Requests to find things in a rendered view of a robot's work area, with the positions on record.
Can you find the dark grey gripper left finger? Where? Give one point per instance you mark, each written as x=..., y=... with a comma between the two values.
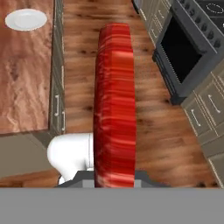
x=84, y=179

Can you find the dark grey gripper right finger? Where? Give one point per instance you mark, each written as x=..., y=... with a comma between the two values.
x=143, y=180

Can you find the red raw steak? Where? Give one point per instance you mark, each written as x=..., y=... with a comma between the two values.
x=115, y=110

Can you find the white round plate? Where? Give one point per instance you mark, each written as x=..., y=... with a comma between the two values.
x=26, y=19

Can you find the white rounded object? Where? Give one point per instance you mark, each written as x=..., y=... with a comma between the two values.
x=71, y=154

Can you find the grey cupboard run with drawers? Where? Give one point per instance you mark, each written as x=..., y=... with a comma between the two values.
x=154, y=20
x=208, y=116

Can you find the grey island cupboard run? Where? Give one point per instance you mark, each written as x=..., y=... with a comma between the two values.
x=57, y=73

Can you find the dark grey oven with hob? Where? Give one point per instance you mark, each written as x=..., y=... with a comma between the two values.
x=180, y=49

